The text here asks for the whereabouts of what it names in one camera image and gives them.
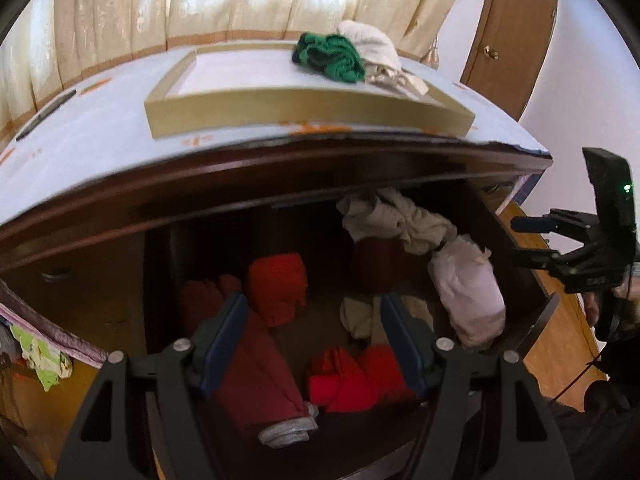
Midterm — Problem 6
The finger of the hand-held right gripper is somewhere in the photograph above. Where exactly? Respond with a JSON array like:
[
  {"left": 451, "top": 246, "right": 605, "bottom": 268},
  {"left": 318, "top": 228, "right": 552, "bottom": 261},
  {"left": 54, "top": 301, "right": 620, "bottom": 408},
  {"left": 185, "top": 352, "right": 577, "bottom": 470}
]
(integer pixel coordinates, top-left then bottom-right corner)
[
  {"left": 510, "top": 209, "right": 602, "bottom": 237},
  {"left": 511, "top": 248, "right": 567, "bottom": 274}
]

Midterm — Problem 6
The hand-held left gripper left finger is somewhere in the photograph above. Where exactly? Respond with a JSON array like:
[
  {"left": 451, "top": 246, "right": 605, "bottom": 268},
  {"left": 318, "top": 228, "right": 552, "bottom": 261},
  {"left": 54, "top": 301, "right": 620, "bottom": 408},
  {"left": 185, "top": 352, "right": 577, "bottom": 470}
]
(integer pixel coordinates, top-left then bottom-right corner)
[{"left": 55, "top": 292, "right": 251, "bottom": 480}]

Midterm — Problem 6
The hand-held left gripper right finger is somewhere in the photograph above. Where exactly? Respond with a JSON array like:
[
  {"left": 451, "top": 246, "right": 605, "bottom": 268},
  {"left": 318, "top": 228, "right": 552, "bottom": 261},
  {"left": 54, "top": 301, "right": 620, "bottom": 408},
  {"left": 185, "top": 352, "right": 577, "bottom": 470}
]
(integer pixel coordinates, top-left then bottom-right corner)
[{"left": 380, "top": 293, "right": 576, "bottom": 480}]

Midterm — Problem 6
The red underwear with grey waistband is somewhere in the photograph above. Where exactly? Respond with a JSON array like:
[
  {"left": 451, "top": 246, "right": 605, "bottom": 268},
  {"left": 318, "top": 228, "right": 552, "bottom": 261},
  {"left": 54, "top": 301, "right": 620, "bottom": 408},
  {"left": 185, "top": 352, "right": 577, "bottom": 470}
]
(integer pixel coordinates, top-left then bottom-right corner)
[{"left": 179, "top": 274, "right": 321, "bottom": 449}]

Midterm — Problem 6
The bright red sock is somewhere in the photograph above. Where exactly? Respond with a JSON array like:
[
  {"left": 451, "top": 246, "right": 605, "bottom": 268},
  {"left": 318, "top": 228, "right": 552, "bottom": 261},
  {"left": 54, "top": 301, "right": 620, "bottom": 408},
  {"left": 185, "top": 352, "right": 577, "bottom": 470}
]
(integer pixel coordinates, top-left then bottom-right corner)
[{"left": 306, "top": 344, "right": 419, "bottom": 414}]

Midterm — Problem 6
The pale pink underwear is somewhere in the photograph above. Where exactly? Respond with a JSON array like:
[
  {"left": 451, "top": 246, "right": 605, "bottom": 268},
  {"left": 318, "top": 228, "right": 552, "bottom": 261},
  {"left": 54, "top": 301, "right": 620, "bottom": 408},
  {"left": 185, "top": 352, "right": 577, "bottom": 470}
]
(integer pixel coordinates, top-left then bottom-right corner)
[{"left": 429, "top": 236, "right": 507, "bottom": 349}]

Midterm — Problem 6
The dark maroon underwear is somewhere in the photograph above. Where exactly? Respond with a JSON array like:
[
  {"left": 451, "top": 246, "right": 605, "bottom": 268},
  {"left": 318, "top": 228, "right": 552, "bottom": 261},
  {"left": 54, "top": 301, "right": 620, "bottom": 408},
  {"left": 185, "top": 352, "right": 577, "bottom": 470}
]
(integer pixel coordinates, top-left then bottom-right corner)
[{"left": 349, "top": 239, "right": 437, "bottom": 302}]

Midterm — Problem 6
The orange red underwear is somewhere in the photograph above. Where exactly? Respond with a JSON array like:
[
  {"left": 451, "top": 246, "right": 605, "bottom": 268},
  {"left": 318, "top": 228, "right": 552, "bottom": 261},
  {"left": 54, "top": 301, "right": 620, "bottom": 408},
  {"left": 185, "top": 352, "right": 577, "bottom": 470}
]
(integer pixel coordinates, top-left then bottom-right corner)
[{"left": 244, "top": 253, "right": 309, "bottom": 329}]

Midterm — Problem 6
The dark wooden drawer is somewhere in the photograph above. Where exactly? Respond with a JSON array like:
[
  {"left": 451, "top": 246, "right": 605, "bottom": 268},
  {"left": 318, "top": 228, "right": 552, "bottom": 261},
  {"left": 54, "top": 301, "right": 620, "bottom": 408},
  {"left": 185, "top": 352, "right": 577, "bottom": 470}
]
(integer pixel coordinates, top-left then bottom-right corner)
[
  {"left": 0, "top": 237, "right": 147, "bottom": 356},
  {"left": 142, "top": 180, "right": 562, "bottom": 480}
]

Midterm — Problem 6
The shallow gold cardboard box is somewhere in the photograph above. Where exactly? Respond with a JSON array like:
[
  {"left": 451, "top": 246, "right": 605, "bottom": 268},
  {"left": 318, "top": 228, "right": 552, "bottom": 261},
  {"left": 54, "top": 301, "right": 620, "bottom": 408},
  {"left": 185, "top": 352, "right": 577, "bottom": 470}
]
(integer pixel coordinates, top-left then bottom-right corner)
[{"left": 144, "top": 42, "right": 476, "bottom": 140}]

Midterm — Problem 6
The cream white underwear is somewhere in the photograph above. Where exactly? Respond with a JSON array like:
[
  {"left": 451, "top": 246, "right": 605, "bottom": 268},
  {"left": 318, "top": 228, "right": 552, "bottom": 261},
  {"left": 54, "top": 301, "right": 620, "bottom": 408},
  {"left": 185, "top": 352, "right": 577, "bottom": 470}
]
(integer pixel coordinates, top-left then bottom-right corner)
[{"left": 337, "top": 20, "right": 429, "bottom": 99}]

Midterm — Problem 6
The green underwear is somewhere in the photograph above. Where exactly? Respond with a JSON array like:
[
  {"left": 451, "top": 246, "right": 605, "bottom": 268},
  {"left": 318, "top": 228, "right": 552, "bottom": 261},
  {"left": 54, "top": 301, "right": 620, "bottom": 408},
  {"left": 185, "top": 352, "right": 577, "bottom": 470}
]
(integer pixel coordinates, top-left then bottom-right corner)
[{"left": 292, "top": 32, "right": 366, "bottom": 84}]

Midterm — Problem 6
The person's right hand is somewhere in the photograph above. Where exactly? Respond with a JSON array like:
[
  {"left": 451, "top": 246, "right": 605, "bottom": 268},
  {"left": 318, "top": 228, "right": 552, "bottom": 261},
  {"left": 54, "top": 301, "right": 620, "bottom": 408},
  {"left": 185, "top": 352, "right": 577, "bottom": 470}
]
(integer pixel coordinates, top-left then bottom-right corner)
[{"left": 584, "top": 290, "right": 603, "bottom": 329}]

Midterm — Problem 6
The dark wooden dresser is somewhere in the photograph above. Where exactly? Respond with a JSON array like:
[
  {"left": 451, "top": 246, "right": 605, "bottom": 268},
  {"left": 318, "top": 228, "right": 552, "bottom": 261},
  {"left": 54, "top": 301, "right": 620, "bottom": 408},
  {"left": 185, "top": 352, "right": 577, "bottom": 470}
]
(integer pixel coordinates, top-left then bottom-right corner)
[{"left": 0, "top": 137, "right": 562, "bottom": 480}]

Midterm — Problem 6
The lilac striped cloth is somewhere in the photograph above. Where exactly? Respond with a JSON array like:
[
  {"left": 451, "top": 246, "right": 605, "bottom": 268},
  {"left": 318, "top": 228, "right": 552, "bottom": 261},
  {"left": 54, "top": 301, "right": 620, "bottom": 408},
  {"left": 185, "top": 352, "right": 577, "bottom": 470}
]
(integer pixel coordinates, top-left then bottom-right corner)
[{"left": 0, "top": 280, "right": 108, "bottom": 367}]

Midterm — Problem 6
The green yellow printed cloth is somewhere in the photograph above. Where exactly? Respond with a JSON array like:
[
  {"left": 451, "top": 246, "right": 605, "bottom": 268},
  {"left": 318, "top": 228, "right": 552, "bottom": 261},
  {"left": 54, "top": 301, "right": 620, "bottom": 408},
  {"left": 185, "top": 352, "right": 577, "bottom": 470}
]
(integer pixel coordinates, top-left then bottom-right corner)
[{"left": 10, "top": 324, "right": 74, "bottom": 392}]

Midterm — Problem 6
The brown wooden door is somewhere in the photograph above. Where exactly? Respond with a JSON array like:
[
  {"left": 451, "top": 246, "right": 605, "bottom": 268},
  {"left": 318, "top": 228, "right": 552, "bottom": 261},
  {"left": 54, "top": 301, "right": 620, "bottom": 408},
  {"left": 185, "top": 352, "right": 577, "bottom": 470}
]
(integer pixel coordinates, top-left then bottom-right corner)
[{"left": 460, "top": 0, "right": 559, "bottom": 122}]

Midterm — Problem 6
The black smartphone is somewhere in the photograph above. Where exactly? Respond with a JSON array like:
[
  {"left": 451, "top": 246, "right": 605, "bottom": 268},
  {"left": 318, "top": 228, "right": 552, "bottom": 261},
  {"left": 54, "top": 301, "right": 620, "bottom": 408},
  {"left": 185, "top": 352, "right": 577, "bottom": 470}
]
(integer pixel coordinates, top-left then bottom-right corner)
[{"left": 15, "top": 89, "right": 78, "bottom": 142}]

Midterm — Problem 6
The cream patterned curtain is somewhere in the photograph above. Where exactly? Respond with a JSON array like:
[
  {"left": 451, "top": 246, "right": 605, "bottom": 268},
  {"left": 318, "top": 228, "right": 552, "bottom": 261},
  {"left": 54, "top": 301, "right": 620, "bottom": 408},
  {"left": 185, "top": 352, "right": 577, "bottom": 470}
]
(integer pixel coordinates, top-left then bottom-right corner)
[{"left": 0, "top": 0, "right": 476, "bottom": 136}]

